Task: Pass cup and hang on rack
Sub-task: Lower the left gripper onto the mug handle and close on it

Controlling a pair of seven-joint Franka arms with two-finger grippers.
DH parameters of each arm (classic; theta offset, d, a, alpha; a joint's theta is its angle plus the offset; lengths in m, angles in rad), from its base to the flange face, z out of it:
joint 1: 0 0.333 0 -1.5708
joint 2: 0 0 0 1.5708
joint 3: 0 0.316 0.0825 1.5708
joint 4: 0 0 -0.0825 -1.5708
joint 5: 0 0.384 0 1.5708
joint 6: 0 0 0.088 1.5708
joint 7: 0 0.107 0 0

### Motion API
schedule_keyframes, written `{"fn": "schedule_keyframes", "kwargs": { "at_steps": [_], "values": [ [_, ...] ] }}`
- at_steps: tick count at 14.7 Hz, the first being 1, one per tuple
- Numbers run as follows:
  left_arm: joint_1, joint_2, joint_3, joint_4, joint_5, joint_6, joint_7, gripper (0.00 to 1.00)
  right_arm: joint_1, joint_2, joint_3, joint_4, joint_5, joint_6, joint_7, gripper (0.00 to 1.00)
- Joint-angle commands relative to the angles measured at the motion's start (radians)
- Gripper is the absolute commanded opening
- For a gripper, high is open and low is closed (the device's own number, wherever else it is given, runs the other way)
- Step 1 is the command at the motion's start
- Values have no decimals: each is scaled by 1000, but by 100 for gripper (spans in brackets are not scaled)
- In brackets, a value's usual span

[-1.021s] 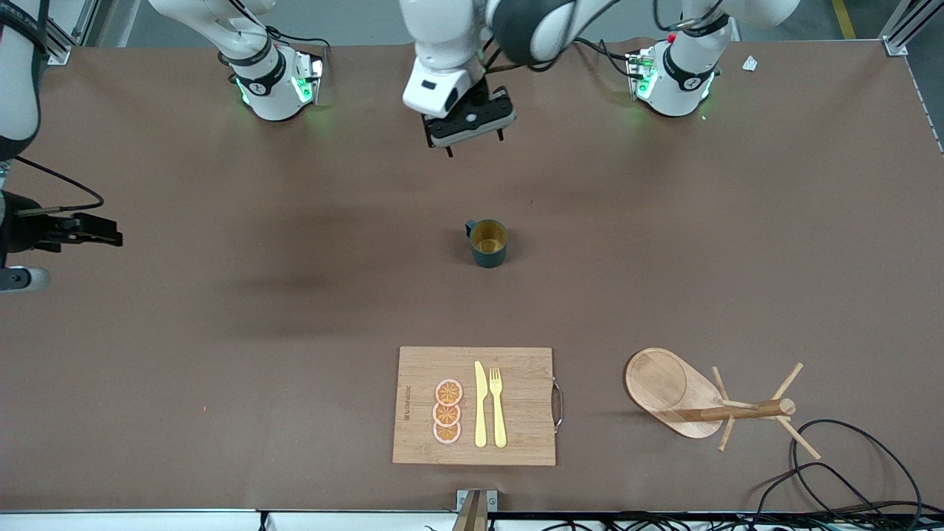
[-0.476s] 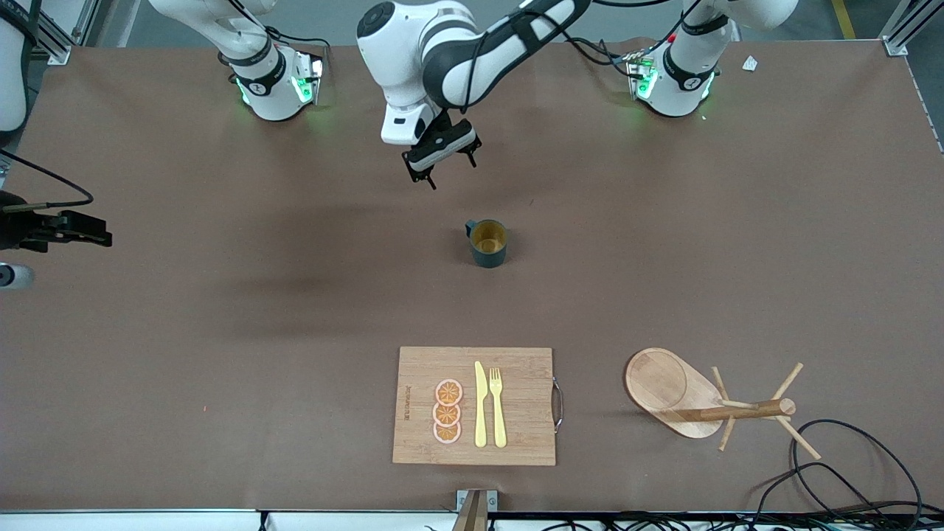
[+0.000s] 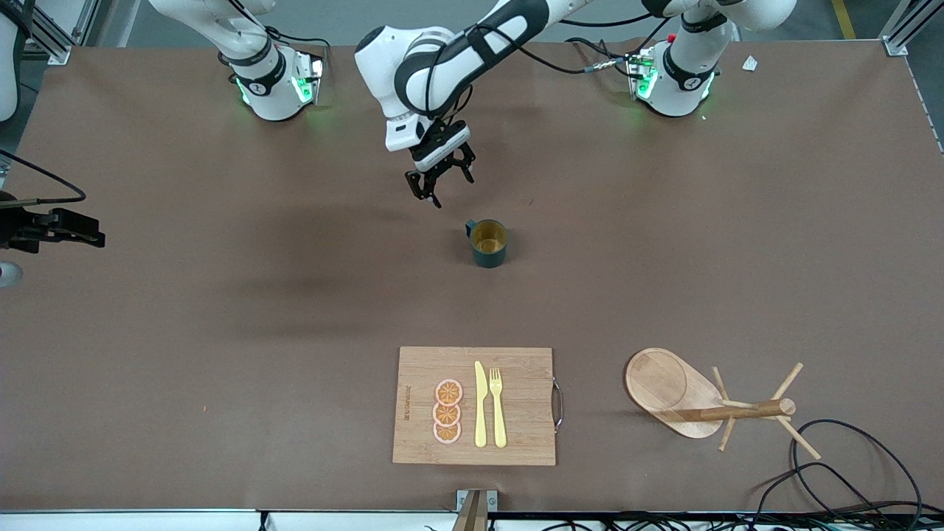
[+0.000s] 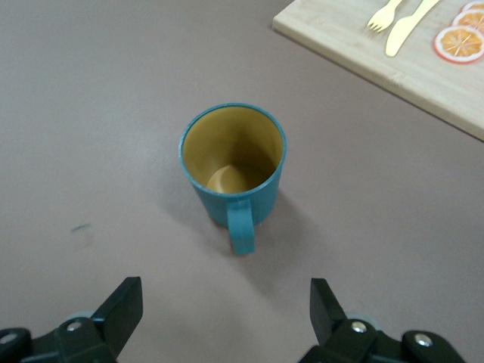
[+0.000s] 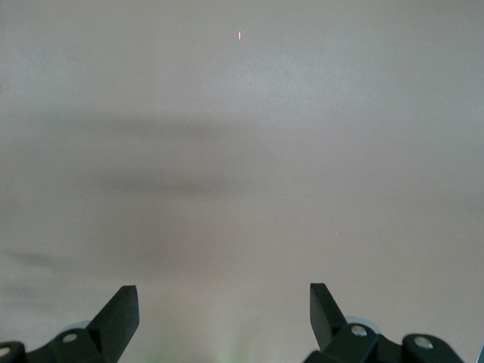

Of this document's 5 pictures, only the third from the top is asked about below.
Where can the orange slice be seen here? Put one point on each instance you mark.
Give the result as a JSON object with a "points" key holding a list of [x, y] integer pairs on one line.
{"points": [[448, 391], [447, 434], [446, 414]]}

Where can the white paper scrap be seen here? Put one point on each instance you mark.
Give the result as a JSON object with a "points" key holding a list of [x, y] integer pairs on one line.
{"points": [[750, 63]]}

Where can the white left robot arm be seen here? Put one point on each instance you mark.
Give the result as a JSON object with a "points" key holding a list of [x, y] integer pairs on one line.
{"points": [[682, 81]]}

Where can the teal cup yellow inside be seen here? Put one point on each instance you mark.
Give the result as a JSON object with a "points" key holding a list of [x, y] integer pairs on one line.
{"points": [[488, 258]]}

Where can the yellow plastic knife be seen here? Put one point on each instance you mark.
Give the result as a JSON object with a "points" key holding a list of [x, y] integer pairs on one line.
{"points": [[481, 413]]}

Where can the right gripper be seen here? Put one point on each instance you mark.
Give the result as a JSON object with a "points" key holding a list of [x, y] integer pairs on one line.
{"points": [[21, 228]]}

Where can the aluminium frame profile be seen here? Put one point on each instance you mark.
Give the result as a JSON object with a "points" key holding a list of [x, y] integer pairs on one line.
{"points": [[57, 53], [894, 46]]}

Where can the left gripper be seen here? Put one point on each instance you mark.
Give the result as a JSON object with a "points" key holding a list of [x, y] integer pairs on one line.
{"points": [[442, 159]]}

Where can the aluminium camera mount profile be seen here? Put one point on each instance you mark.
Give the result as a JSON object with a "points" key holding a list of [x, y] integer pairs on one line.
{"points": [[472, 516]]}

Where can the yellow plastic fork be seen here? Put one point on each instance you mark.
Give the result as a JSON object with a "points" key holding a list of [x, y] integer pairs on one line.
{"points": [[499, 420]]}

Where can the wooden cup rack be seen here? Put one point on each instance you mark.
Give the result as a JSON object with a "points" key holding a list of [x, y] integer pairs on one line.
{"points": [[660, 383]]}

